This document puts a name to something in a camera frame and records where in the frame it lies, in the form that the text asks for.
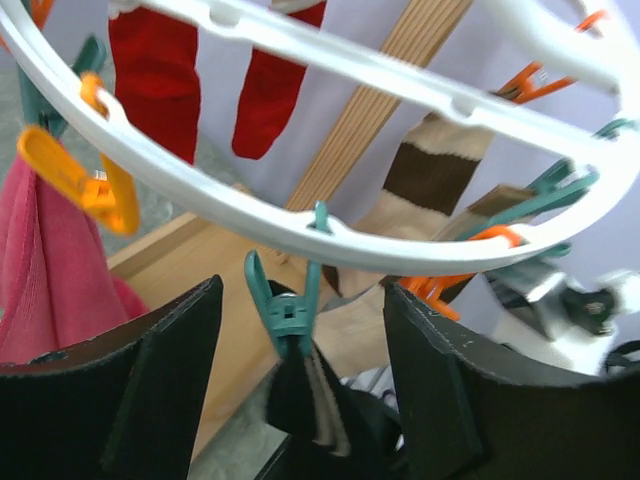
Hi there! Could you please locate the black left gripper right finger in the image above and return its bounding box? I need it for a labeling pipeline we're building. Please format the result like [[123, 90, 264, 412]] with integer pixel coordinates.
[[383, 284, 639, 479]]

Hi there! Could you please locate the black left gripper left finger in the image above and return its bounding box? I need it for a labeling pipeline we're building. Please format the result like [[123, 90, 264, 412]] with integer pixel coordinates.
[[1, 276, 223, 479]]

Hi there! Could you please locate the black sock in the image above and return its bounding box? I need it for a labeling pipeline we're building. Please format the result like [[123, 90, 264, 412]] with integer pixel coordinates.
[[260, 340, 407, 479]]

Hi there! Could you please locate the cream brown striped sock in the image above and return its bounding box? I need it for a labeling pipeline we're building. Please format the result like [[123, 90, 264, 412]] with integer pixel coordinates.
[[316, 113, 494, 377]]

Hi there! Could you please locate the white round clip hanger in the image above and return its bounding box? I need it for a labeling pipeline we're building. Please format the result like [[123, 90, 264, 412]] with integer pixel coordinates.
[[1, 1, 639, 275]]

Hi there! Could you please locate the wooden clothes rack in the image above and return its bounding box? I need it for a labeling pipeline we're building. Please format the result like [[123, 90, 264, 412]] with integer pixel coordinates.
[[108, 1, 472, 464]]

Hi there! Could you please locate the orange clip front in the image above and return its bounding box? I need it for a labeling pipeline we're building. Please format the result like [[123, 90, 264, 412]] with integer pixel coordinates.
[[398, 225, 522, 322]]

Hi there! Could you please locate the pink hanging cloth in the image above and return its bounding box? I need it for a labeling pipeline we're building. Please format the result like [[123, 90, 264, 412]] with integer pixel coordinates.
[[1, 157, 148, 363]]

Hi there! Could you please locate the teal clip front left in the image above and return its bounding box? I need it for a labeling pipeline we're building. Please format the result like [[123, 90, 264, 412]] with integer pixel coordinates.
[[243, 200, 334, 359]]

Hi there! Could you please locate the teal clip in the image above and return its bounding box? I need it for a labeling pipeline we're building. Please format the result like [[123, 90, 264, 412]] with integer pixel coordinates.
[[445, 160, 599, 241], [593, 118, 639, 141], [243, 200, 334, 359]]

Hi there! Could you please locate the orange clip holding pink cloth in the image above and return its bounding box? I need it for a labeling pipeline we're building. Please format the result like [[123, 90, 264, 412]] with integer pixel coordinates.
[[1, 87, 140, 236]]

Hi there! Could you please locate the teal clip front right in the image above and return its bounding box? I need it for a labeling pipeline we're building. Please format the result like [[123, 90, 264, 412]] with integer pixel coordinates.
[[445, 160, 599, 241]]

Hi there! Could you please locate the teal clip left rim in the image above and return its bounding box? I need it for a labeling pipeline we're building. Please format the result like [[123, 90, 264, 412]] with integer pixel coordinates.
[[15, 34, 107, 139]]

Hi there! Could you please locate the orange clip right rim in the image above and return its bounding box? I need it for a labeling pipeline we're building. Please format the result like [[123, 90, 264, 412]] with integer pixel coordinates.
[[494, 62, 575, 104]]

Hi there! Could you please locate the left red sock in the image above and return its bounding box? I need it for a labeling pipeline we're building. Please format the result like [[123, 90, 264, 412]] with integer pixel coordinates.
[[108, 3, 201, 164]]

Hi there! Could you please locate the red sock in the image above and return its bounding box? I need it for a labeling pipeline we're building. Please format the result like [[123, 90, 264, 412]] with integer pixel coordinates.
[[108, 3, 201, 164], [230, 0, 329, 161]]

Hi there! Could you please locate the right red sock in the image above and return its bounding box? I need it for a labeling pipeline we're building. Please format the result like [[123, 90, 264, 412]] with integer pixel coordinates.
[[230, 0, 329, 161]]

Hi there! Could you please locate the orange clip back left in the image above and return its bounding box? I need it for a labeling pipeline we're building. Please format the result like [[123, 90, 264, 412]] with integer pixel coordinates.
[[9, 0, 55, 30]]

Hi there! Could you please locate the orange clip back right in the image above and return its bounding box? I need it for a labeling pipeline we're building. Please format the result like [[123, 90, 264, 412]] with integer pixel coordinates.
[[576, 10, 607, 32]]

